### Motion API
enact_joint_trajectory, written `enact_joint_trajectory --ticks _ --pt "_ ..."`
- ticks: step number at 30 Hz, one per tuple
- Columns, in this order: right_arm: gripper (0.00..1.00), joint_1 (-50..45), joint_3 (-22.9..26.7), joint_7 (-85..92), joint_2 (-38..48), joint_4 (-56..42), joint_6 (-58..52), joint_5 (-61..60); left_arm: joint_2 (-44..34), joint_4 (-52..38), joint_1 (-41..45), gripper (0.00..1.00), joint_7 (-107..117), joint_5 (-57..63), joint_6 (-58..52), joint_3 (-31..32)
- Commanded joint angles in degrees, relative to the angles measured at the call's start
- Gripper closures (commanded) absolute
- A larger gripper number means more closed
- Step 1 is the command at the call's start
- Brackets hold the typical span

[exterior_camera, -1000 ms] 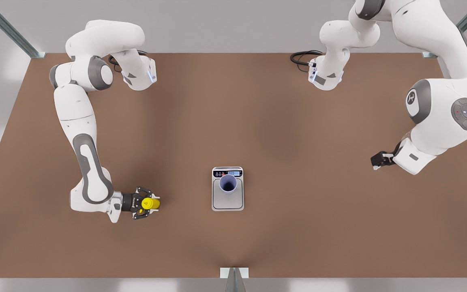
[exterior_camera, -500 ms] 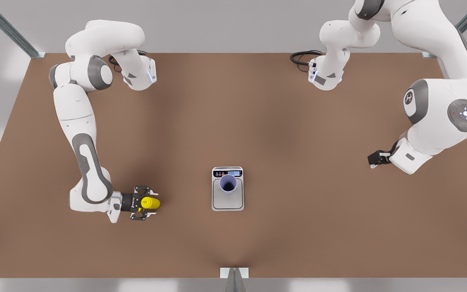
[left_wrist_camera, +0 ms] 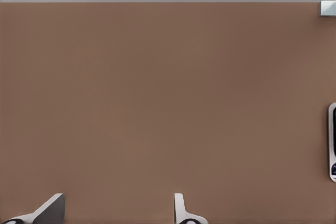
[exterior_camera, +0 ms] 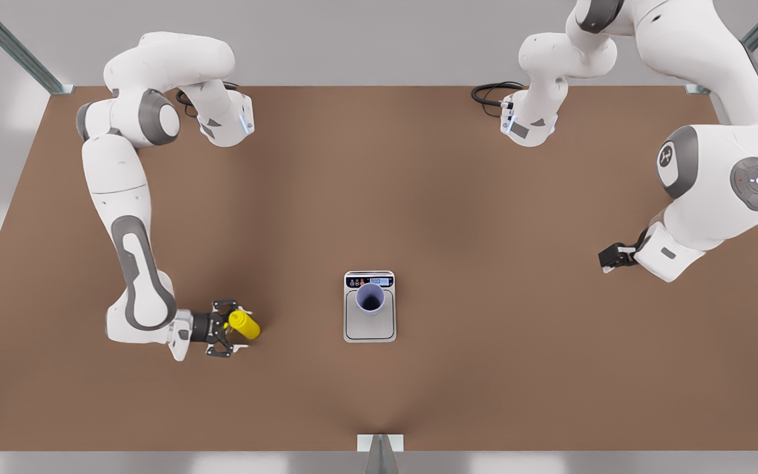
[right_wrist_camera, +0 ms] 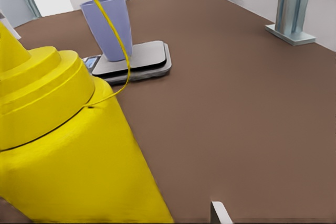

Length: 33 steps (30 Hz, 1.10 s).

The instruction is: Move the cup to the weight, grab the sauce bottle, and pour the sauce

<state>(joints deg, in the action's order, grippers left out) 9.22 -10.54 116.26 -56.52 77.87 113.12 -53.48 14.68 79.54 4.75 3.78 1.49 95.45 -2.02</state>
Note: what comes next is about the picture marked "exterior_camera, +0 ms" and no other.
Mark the silver kitchen scale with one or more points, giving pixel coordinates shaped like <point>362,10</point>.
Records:
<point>370,326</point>

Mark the yellow sauce bottle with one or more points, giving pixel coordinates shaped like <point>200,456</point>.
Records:
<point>245,324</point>

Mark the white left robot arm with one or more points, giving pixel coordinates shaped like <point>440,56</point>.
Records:
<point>714,164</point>

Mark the lavender cup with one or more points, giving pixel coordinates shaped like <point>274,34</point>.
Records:
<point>370,298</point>

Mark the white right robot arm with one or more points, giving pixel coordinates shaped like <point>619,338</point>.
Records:
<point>130,191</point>

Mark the silver frame post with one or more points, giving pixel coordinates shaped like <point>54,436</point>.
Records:
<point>14,46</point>
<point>381,454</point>
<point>757,36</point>

